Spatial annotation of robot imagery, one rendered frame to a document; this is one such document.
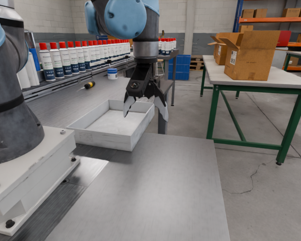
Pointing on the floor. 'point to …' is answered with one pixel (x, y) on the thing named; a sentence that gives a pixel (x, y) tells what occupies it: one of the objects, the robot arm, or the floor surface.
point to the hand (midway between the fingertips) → (144, 121)
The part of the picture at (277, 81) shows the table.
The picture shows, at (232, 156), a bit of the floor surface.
